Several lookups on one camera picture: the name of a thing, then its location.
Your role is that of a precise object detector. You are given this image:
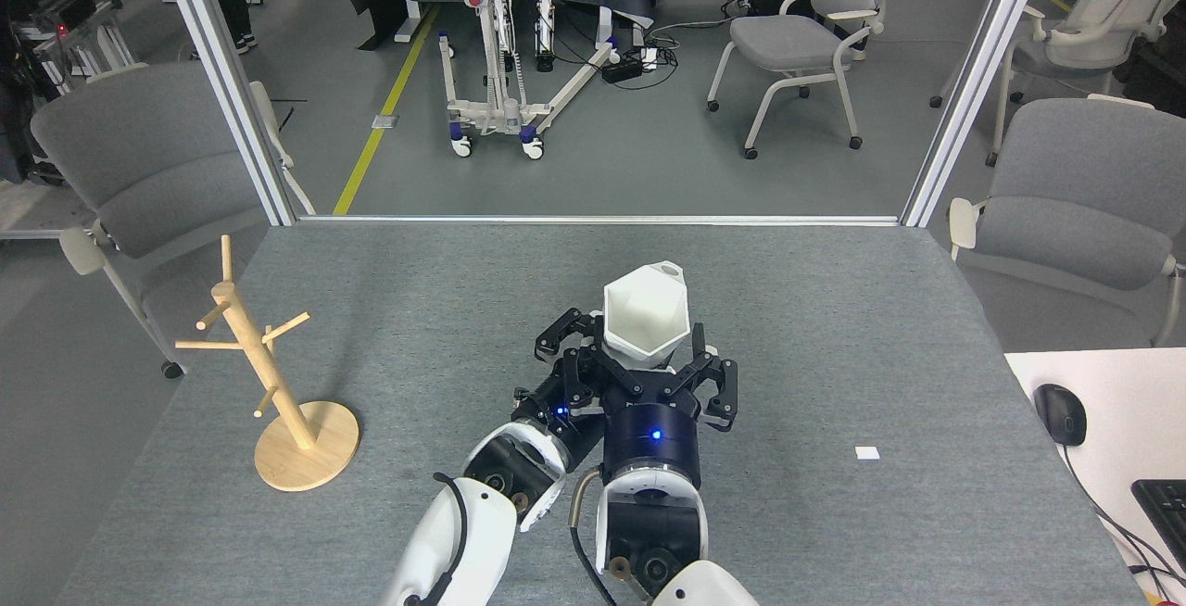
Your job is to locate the black power strip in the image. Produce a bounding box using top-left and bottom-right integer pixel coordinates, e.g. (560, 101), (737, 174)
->
(600, 48), (661, 83)

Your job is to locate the white faceted cup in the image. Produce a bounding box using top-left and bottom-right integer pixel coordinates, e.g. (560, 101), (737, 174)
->
(602, 260), (692, 372)

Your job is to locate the white desk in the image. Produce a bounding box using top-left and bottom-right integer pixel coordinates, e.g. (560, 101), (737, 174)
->
(1005, 347), (1186, 606)

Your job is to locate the silver frame post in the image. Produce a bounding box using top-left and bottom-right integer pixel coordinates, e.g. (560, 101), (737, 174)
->
(901, 0), (1057, 227)
(150, 0), (299, 227)

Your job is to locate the silver table edge rail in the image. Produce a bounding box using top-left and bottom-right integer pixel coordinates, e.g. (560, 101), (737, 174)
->
(296, 214), (904, 227)

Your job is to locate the black computer mouse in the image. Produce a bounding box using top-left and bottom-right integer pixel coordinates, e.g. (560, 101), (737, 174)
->
(1033, 384), (1088, 448)

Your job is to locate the grey chair with beige arms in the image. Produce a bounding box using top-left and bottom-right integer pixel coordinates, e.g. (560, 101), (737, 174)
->
(31, 62), (316, 380)
(706, 0), (914, 160)
(929, 0), (1186, 168)
(947, 95), (1186, 347)

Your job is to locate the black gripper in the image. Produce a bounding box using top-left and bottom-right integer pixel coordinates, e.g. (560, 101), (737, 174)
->
(600, 323), (739, 485)
(512, 308), (640, 473)

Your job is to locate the metal equipment rack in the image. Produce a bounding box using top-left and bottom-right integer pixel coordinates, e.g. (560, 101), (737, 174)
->
(0, 0), (140, 97)

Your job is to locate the wooden cup rack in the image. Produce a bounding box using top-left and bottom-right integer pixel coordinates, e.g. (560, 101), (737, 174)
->
(175, 235), (360, 493)

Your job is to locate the black keyboard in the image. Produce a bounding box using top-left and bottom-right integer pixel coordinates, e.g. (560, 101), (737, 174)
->
(1131, 479), (1186, 570)

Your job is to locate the black mouse cable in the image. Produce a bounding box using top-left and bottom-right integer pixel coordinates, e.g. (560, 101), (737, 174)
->
(1061, 444), (1186, 588)

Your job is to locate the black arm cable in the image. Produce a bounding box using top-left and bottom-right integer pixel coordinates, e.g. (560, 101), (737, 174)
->
(567, 472), (619, 606)
(403, 472), (469, 606)

